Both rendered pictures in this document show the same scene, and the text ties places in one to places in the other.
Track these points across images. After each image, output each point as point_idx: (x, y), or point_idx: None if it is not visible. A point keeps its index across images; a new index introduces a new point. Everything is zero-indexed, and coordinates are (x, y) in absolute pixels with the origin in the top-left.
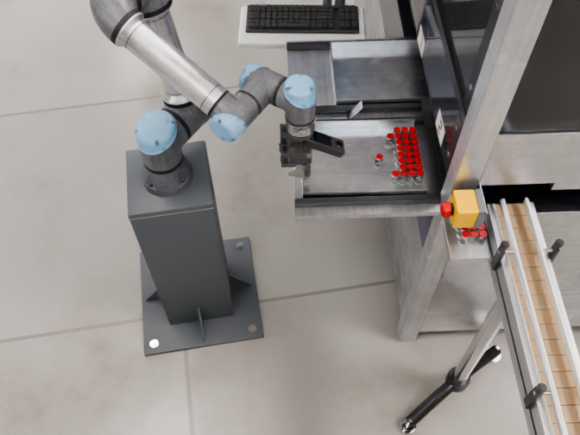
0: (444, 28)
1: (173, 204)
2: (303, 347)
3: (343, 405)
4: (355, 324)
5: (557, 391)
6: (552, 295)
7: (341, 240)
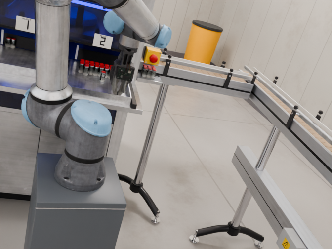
0: None
1: (113, 176)
2: None
3: (146, 246)
4: None
5: (222, 76)
6: (186, 61)
7: (13, 230)
